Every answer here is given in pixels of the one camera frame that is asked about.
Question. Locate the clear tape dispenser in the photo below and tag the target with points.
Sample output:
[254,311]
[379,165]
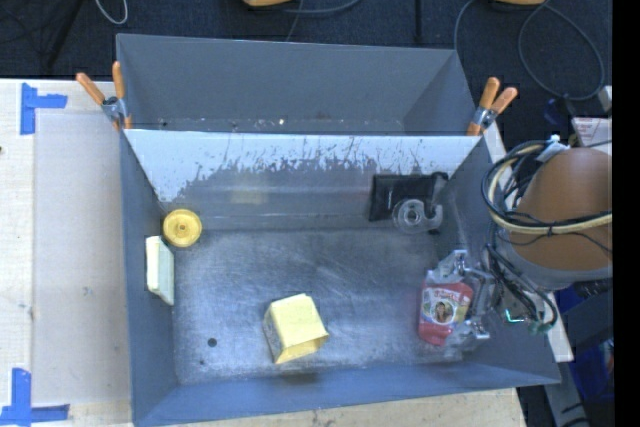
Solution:
[412,216]

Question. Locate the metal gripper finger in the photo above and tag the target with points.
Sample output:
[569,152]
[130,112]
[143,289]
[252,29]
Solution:
[472,334]
[459,263]

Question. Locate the pale wood board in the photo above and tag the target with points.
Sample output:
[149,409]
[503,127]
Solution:
[80,240]

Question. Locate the yellow box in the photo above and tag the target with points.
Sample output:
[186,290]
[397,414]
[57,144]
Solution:
[297,327]

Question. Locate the grey metal bin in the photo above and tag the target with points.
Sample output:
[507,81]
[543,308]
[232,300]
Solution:
[300,265]

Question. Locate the red food pouch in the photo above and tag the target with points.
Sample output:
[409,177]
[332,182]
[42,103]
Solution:
[442,310]

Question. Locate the pale yellow sponge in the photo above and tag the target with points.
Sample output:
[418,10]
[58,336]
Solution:
[160,270]

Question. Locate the yellow toy wheel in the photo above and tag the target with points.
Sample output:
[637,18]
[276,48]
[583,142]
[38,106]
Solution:
[182,228]

